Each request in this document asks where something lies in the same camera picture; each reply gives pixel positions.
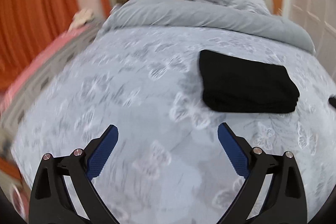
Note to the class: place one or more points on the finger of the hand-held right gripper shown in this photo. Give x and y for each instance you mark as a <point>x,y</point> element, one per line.
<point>332,102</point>

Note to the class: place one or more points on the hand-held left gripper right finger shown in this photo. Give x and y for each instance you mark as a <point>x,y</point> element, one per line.
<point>233,150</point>

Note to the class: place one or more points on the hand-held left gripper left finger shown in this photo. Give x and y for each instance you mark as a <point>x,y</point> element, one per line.
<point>103,153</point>

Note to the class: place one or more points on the black pants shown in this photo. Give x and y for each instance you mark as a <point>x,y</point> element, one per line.
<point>244,82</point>

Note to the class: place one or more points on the grey butterfly-print duvet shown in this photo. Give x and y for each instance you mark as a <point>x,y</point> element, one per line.
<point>131,82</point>

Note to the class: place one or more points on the white panelled wardrobe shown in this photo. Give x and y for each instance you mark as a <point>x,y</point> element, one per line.
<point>315,3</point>

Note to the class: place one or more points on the plain grey blanket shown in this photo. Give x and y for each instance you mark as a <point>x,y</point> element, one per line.
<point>197,14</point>

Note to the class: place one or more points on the orange curtain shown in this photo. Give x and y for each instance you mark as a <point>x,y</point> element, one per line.
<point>39,3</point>

